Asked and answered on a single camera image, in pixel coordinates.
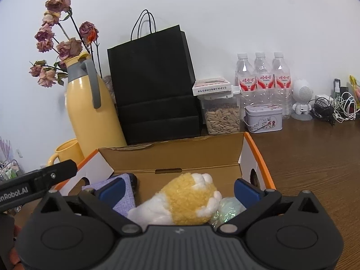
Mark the purple wall sticker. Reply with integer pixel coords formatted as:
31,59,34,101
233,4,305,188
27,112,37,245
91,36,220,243
0,136,14,161

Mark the white cable bundle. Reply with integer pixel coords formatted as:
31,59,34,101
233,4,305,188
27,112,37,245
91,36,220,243
333,94,358,123

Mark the white wire rack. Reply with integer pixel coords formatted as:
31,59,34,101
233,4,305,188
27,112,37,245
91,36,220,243
0,157,26,181

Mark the yellow thermos jug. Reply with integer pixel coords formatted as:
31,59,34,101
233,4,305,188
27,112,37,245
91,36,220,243
65,51,128,159

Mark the white robot-shaped speaker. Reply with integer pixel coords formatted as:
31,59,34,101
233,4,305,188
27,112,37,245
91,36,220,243
291,79,314,121

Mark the brown fuzzy object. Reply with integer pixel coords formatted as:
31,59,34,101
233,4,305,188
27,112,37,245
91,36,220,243
102,75,117,104

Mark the dried rose bouquet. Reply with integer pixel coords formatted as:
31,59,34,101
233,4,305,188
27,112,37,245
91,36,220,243
29,0,102,88

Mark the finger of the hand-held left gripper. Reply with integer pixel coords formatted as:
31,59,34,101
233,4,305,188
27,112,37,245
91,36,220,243
31,160,78,189

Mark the black paper bag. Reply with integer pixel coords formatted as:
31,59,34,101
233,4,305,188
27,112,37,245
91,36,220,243
107,9,202,146

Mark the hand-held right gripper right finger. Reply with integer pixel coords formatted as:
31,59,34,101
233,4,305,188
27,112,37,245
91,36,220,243
216,178,321,234

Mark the clear seed container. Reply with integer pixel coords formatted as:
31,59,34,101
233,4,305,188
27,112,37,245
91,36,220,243
198,87,242,135

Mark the small black spray bottle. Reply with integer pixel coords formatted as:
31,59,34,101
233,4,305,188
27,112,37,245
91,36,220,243
333,78,349,99

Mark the black cable bundle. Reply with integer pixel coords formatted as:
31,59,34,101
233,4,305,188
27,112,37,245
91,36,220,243
312,97,337,126

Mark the white charger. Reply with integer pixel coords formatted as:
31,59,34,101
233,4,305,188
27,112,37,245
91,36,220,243
315,95,334,106

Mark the yellow and white plush toy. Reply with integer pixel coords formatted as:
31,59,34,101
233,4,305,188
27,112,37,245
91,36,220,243
127,173,223,226

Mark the orange and white cardboard box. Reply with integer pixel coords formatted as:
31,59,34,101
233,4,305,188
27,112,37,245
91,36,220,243
53,132,277,225

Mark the yellow mug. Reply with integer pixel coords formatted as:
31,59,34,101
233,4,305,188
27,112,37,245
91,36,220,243
46,138,85,166

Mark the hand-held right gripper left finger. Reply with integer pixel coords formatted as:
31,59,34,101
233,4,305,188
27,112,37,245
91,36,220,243
39,178,141,236

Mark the white flat box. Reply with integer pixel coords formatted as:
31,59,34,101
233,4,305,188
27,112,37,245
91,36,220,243
192,77,233,96

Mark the yellow packet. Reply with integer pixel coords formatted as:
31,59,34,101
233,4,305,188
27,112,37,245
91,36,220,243
349,75,360,104

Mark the purple cloth pouch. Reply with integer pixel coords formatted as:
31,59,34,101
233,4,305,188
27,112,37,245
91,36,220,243
81,173,138,218

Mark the printed tin box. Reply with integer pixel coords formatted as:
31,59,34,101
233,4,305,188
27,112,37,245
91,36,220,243
243,104,283,133

